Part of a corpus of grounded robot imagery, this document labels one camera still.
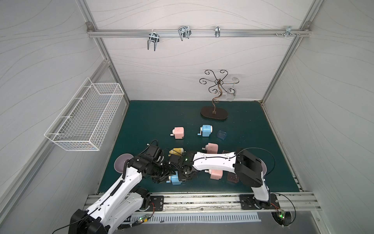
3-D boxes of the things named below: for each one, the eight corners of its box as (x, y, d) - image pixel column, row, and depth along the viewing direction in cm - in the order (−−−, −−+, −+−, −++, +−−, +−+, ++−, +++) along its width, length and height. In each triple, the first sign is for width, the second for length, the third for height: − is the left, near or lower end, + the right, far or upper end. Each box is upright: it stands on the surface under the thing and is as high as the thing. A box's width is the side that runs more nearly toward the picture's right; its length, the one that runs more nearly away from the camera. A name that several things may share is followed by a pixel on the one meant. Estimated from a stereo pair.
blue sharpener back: (197, 138, 103) (198, 130, 95) (197, 132, 106) (198, 125, 98) (211, 138, 103) (213, 130, 95) (210, 132, 106) (212, 125, 98)
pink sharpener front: (210, 180, 83) (212, 175, 77) (210, 174, 85) (211, 169, 79) (221, 180, 83) (223, 175, 77) (220, 174, 85) (222, 169, 79)
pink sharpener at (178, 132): (171, 138, 100) (170, 132, 94) (172, 132, 103) (171, 126, 97) (184, 138, 100) (183, 132, 94) (184, 133, 103) (184, 126, 97)
